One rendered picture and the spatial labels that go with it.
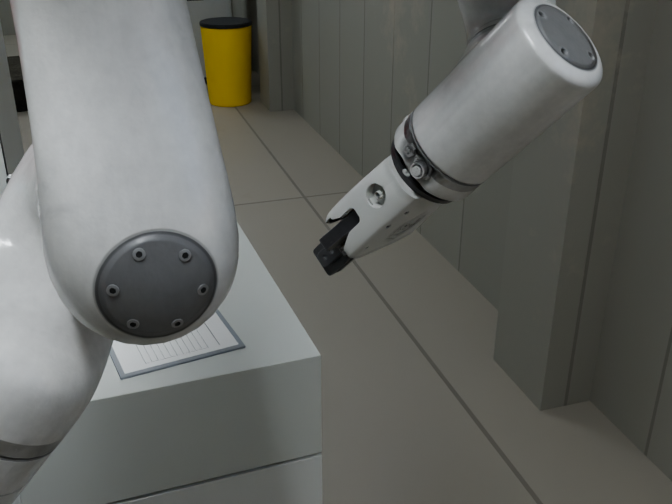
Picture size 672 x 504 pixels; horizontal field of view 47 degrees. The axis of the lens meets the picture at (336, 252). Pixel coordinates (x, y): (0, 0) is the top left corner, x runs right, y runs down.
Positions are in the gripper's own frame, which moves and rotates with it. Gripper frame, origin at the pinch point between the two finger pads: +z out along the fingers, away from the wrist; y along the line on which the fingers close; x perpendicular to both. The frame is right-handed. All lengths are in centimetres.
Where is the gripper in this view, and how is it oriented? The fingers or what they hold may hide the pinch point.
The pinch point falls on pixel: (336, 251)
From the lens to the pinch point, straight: 77.9
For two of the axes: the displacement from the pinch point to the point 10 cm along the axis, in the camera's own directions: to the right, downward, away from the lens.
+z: -5.2, 4.9, 7.0
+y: 6.6, -2.8, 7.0
